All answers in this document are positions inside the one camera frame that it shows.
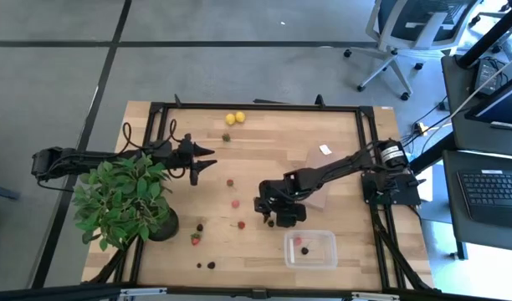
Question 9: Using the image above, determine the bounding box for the white office chair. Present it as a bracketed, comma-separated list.
[343, 0, 482, 102]

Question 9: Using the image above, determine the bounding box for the black horizontal frame beam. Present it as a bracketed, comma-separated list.
[0, 283, 512, 301]

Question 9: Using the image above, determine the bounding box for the black diagonal pole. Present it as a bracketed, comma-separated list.
[455, 0, 512, 70]

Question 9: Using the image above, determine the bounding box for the clear plastic container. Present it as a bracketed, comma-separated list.
[284, 229, 339, 270]

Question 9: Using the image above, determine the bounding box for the black power adapter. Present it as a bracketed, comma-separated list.
[474, 57, 511, 96]

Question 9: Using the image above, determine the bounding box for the black laptop keyboard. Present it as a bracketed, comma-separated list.
[456, 168, 512, 229]

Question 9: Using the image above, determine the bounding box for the black computer monitor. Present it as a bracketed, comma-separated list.
[464, 70, 512, 133]

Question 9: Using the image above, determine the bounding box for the black desk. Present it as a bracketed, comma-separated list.
[441, 53, 512, 152]
[443, 149, 512, 254]

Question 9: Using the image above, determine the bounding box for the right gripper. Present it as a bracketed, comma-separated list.
[253, 179, 307, 229]

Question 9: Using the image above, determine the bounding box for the green potted plant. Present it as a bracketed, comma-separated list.
[71, 152, 181, 252]

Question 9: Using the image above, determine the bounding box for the black aluminium table frame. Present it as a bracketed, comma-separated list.
[82, 94, 443, 293]

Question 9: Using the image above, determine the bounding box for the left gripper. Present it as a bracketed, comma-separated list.
[174, 133, 218, 174]

